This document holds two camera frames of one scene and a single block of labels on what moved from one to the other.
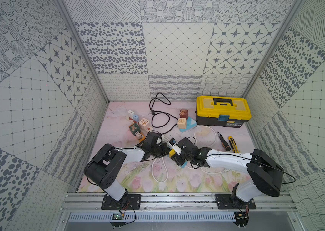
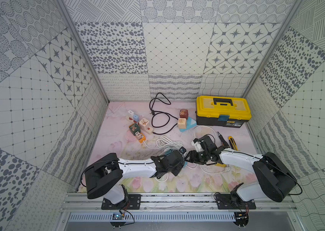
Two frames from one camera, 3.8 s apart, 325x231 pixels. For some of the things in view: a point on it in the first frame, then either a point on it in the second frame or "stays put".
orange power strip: x=143 y=137 stays put
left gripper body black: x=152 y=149 -> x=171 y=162
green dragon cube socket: x=134 y=128 stays put
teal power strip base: x=190 y=123 stays put
